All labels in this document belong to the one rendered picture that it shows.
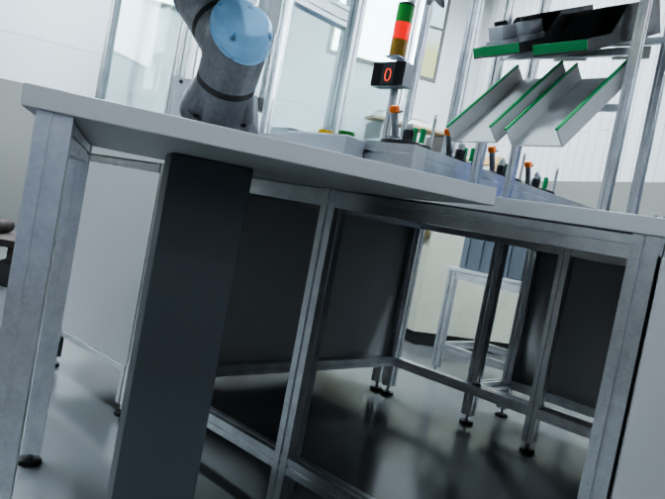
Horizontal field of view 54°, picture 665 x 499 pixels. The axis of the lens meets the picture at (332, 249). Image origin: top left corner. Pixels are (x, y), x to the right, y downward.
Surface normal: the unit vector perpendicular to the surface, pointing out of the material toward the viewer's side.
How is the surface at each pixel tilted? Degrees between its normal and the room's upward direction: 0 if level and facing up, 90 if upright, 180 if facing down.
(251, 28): 52
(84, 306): 90
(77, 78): 90
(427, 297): 90
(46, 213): 90
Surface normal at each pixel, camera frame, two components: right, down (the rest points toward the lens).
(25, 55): 0.32, 0.11
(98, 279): -0.68, -0.09
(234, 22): 0.41, -0.51
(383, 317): 0.71, 0.17
